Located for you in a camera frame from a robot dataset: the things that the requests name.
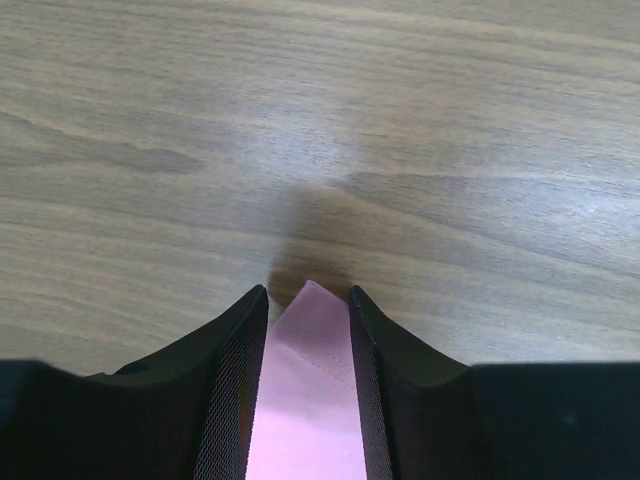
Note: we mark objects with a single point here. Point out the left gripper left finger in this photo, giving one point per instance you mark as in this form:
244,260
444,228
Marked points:
185,411

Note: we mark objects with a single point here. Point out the pink t shirt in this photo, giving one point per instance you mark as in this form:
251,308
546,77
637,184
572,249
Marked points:
307,423

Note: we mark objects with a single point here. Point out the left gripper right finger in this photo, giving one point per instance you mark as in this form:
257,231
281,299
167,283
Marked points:
425,415

